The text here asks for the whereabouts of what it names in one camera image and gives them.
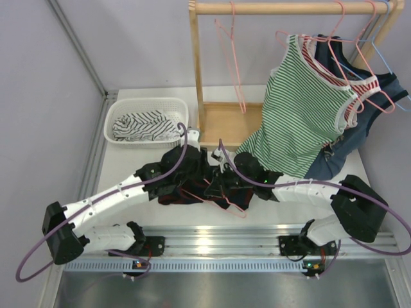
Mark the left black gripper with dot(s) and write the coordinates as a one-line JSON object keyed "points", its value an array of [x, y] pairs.
{"points": [[199, 171]]}

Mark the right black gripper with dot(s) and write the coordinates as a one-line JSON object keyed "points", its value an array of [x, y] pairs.
{"points": [[215, 188]]}

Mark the pink hanger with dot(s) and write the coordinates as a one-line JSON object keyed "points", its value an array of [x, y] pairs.
{"points": [[369, 48], [334, 29], [231, 60], [232, 208]]}

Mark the navy maroon tank top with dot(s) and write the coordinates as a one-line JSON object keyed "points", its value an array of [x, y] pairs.
{"points": [[192, 191]]}

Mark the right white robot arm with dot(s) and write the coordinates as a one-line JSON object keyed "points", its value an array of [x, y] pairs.
{"points": [[353, 204]]}

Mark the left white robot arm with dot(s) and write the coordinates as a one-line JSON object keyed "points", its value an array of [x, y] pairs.
{"points": [[73, 229]]}

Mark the green striped tank top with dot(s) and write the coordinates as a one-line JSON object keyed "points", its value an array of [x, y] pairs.
{"points": [[302, 112]]}

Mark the dark blue tank top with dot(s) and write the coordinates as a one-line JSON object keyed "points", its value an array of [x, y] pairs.
{"points": [[331, 159]]}

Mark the red striped tank top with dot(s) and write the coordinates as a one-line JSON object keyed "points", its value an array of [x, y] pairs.
{"points": [[363, 86]]}

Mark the pink hanger under green top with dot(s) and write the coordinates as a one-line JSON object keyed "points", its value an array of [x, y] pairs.
{"points": [[334, 29]]}

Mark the blue hanger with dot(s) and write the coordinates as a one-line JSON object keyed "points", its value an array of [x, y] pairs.
{"points": [[384, 53]]}

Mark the pink hanger under red top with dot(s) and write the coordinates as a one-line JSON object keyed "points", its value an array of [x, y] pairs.
{"points": [[369, 48]]}

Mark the wooden clothes rack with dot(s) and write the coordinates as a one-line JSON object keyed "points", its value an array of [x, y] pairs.
{"points": [[225, 120]]}

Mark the white plastic basket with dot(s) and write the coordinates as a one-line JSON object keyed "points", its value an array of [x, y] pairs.
{"points": [[174, 108]]}

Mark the black white striped shirt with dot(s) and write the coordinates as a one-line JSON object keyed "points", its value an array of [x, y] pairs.
{"points": [[145, 126]]}

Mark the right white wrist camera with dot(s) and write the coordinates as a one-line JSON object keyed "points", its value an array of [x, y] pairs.
{"points": [[217, 155]]}

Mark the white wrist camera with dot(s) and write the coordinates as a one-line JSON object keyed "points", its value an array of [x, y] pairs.
{"points": [[217, 155], [193, 138]]}

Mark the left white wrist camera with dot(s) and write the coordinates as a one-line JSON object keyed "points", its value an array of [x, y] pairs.
{"points": [[193, 138]]}

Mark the aluminium rail frame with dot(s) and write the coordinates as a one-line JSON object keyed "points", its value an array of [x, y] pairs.
{"points": [[201, 229]]}

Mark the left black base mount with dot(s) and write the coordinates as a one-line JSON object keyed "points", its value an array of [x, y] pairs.
{"points": [[153, 246]]}

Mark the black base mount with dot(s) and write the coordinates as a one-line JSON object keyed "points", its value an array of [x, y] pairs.
{"points": [[153, 246], [295, 245]]}

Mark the slotted grey cable duct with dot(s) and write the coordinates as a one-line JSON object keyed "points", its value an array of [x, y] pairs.
{"points": [[192, 265]]}

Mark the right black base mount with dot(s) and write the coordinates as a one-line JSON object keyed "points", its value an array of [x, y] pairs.
{"points": [[295, 245]]}

